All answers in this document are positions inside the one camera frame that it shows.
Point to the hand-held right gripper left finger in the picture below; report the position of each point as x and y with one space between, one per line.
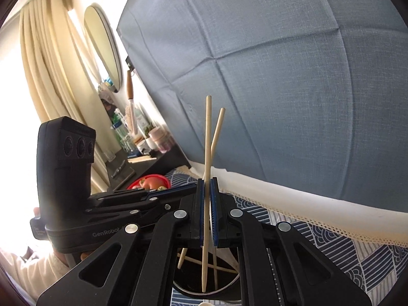
200 213

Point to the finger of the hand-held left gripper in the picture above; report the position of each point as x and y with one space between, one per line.
173 192
149 209

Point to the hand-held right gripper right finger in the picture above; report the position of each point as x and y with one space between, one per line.
215 213

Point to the wooden chopstick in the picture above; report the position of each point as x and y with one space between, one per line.
215 271
227 270
216 134
207 134

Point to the black cylindrical utensil holder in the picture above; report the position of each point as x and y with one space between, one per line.
193 279

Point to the person's left forearm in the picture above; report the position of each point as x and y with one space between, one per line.
22 271

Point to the person's left hand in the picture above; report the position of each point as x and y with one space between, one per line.
83 256

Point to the red fruit bowl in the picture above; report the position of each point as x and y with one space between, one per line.
159 178

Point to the red tomato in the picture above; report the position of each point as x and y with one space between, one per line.
149 183

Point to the black dresser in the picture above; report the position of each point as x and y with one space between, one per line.
149 165

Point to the wooden sticks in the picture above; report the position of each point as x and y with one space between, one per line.
142 158

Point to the pink jar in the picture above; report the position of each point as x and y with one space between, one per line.
162 141

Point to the white plant pot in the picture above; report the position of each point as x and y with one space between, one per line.
147 138

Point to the green plastic bottle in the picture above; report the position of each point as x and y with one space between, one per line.
119 127

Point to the white lace table cover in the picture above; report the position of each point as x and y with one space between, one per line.
287 194

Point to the group of toiletry bottles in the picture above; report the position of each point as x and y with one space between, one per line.
137 118

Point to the cream curtain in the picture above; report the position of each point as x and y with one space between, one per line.
47 70

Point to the grey blue backdrop cloth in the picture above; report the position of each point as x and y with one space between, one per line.
271 70

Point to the blue white patterned tablecloth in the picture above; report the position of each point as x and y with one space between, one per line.
366 261

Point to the oval wall mirror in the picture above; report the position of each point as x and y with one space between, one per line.
103 47

